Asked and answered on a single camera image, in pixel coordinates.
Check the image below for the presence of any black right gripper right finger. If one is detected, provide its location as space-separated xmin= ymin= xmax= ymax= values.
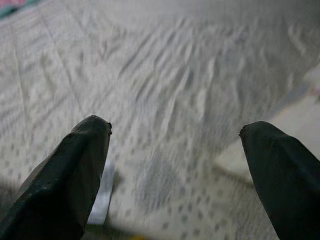
xmin=238 ymin=120 xmax=320 ymax=240

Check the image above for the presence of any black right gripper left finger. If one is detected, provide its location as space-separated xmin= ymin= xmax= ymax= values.
xmin=0 ymin=114 xmax=113 ymax=240

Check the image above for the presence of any white quilted mattress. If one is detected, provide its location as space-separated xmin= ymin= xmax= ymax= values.
xmin=0 ymin=0 xmax=320 ymax=240

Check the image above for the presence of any teal colourful patterned mat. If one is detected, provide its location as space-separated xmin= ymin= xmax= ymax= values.
xmin=0 ymin=0 xmax=35 ymax=18

